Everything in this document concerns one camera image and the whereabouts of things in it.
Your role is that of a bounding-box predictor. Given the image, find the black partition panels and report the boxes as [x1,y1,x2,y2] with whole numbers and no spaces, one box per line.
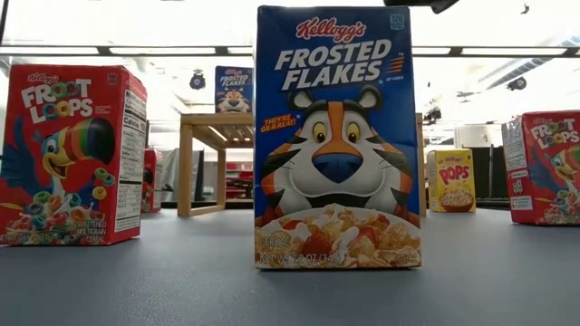
[466,144,511,201]

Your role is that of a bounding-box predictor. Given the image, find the yellow Corn Pops cereal box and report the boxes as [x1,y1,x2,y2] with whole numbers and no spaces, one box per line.
[426,148,478,214]

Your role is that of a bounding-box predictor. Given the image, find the grey cover cloth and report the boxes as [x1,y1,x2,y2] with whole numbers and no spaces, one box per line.
[156,148,205,204]

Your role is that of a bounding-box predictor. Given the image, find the red Froot Loops cereal box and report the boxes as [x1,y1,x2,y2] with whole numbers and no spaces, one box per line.
[141,148,163,214]
[0,62,149,247]
[500,110,580,227]

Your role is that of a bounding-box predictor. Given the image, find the red storage shelves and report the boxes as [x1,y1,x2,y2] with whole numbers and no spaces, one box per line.
[225,161,255,200]

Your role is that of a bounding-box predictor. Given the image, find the light wooden slatted shelf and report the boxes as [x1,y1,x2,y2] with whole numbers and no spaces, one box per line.
[176,111,428,218]

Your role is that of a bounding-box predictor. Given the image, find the black ceiling device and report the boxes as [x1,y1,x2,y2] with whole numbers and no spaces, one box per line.
[423,106,443,127]

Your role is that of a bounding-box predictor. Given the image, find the white cylindrical appliance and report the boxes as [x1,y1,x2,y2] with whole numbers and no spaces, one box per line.
[453,123,494,149]

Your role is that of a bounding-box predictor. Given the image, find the blue Frosted Flakes cereal box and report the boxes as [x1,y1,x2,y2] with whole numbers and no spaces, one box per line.
[253,4,423,271]
[214,65,255,114]

